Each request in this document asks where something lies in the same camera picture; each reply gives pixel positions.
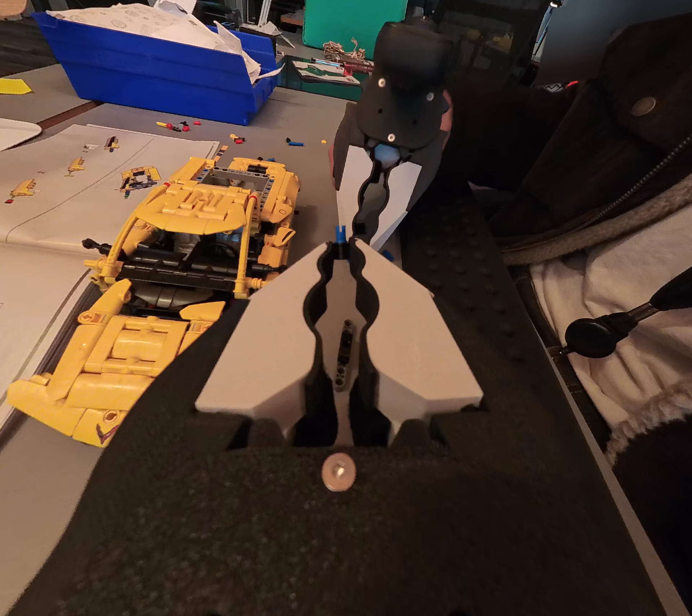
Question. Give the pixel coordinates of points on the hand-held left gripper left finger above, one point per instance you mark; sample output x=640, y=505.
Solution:
x=254, y=356

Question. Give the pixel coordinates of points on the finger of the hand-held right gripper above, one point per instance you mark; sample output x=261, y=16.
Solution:
x=348, y=178
x=400, y=194

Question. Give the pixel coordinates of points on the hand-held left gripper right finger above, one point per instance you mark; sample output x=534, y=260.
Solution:
x=427, y=351

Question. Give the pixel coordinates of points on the dark grey brick beam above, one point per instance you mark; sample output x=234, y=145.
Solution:
x=344, y=356

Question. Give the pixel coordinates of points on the yellow toy brick car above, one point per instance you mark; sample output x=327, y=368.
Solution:
x=135, y=356

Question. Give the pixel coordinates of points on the instruction booklet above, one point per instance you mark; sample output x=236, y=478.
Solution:
x=54, y=205

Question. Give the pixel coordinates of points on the grey desk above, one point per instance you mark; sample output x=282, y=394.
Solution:
x=313, y=108

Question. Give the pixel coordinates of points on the person's right hand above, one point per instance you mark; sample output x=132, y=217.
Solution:
x=447, y=113

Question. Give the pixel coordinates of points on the small wooden model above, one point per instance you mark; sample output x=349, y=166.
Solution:
x=346, y=51

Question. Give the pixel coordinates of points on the black mesh office chair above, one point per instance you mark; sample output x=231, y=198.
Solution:
x=497, y=21

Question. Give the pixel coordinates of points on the person's dark jeans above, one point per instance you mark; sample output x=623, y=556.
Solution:
x=562, y=383

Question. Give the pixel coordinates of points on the scattered small brick pins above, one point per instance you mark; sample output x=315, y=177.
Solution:
x=178, y=127

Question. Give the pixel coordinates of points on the person's white shirt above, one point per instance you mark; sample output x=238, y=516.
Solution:
x=621, y=275

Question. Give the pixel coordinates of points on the blue plastic bin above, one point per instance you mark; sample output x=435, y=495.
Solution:
x=151, y=75

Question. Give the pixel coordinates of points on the white printed paper bags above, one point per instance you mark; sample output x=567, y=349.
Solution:
x=135, y=21

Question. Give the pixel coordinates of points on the wooden document stand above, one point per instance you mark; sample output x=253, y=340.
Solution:
x=16, y=134

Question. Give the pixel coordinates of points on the yellow paper slip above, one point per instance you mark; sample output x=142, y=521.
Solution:
x=13, y=86

